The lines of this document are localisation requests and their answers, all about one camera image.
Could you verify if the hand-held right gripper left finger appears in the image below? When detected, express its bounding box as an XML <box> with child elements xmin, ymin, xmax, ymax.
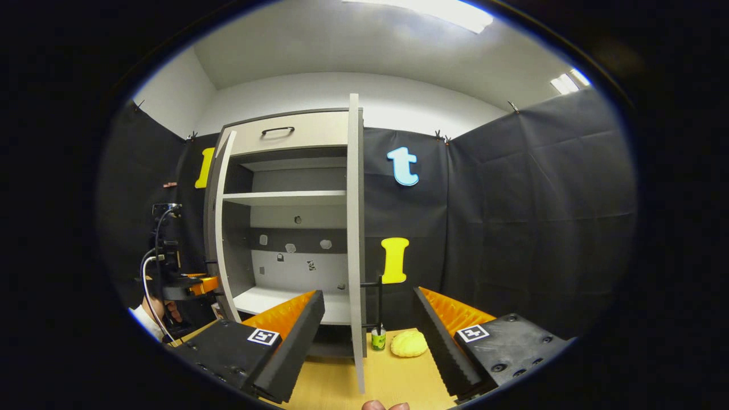
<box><xmin>171</xmin><ymin>289</ymin><xmax>326</xmax><ymax>404</ymax></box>

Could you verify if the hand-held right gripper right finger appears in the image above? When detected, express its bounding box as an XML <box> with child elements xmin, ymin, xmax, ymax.
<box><xmin>411</xmin><ymin>286</ymin><xmax>576</xmax><ymax>400</ymax></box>

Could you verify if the beige cabinet door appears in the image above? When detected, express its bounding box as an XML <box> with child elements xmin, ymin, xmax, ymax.
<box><xmin>204</xmin><ymin>130</ymin><xmax>243</xmax><ymax>324</ymax></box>
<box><xmin>346</xmin><ymin>93</ymin><xmax>384</xmax><ymax>395</ymax></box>

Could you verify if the beige double-door shoe cabinet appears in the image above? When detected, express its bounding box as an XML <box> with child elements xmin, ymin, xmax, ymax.
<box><xmin>219</xmin><ymin>107</ymin><xmax>365</xmax><ymax>359</ymax></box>

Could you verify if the white cabinet shelf board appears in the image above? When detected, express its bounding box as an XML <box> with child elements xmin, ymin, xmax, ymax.
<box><xmin>222</xmin><ymin>190</ymin><xmax>347</xmax><ymax>207</ymax></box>

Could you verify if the yellow bun toy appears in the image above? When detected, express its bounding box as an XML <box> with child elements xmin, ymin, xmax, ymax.
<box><xmin>391</xmin><ymin>330</ymin><xmax>428</xmax><ymax>358</ymax></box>

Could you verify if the black backdrop cloth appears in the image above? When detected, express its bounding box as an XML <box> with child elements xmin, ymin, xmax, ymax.
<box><xmin>97</xmin><ymin>85</ymin><xmax>637</xmax><ymax>342</ymax></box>

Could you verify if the small ceiling light panel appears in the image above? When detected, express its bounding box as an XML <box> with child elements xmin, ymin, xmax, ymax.
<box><xmin>550</xmin><ymin>68</ymin><xmax>592</xmax><ymax>95</ymax></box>

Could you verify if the long ceiling light panel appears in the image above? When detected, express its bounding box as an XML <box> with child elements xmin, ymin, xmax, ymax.
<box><xmin>342</xmin><ymin>0</ymin><xmax>494</xmax><ymax>34</ymax></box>

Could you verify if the white cable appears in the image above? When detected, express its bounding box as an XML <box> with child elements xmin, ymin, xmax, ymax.
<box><xmin>140</xmin><ymin>254</ymin><xmax>174</xmax><ymax>342</ymax></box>

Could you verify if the beige drawer with black handle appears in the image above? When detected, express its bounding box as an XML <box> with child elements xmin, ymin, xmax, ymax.
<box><xmin>229</xmin><ymin>110</ymin><xmax>349</xmax><ymax>157</ymax></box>

